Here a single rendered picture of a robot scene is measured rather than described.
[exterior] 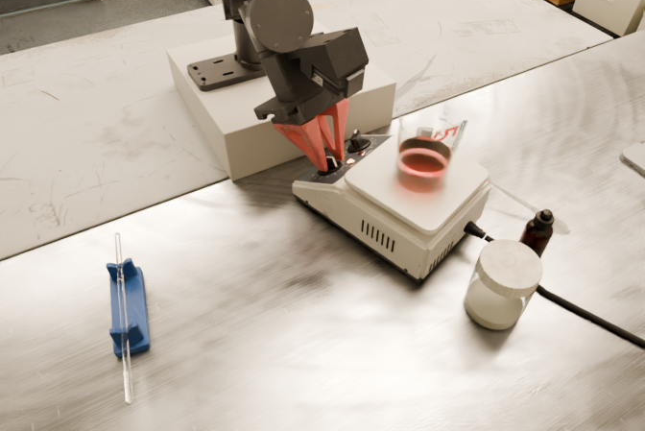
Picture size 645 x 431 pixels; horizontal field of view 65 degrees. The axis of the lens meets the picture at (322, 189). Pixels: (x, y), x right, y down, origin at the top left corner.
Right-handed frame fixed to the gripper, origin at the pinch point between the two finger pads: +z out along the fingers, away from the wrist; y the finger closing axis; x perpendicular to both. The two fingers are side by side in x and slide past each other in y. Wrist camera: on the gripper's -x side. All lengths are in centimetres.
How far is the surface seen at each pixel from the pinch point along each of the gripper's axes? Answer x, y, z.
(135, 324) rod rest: -1.1, -27.7, 2.4
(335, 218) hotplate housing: -2.1, -3.6, 5.8
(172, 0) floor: 259, 97, -30
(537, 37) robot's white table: 7, 55, 6
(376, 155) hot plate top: -5.6, 2.7, 0.5
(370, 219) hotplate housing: -8.1, -3.0, 5.0
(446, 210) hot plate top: -14.9, 1.7, 5.6
